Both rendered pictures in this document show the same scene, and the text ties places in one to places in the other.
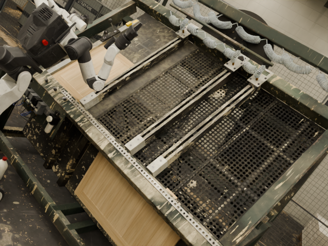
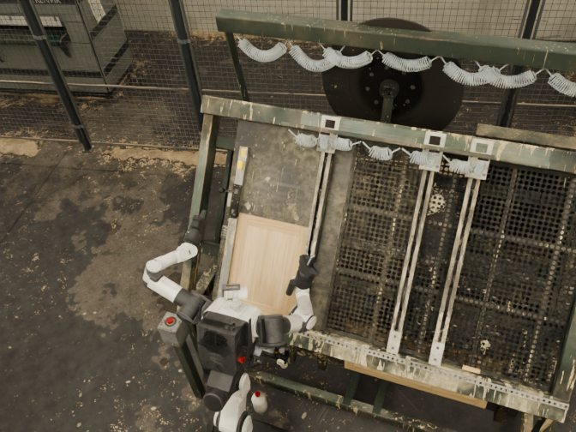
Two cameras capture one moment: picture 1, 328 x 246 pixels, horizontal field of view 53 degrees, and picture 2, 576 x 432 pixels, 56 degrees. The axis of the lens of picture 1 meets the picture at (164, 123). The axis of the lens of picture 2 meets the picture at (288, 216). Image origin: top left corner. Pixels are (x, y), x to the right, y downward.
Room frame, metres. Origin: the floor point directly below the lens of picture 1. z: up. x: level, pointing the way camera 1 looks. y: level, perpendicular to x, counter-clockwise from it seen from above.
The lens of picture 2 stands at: (0.62, 0.70, 3.55)
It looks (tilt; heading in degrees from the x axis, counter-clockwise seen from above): 46 degrees down; 356
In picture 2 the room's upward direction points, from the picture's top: 6 degrees counter-clockwise
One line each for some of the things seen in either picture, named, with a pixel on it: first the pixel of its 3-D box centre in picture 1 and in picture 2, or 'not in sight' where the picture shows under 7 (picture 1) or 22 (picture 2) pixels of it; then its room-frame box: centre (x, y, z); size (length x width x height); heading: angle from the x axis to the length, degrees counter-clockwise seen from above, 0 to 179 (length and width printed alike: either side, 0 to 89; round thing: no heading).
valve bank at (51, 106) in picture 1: (35, 106); (249, 353); (2.32, 0.88, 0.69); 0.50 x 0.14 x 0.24; 61
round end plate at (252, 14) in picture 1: (228, 51); (389, 88); (3.13, -0.13, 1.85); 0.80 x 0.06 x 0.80; 61
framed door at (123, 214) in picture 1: (127, 205); (417, 364); (2.15, -0.11, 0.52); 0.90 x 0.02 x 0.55; 61
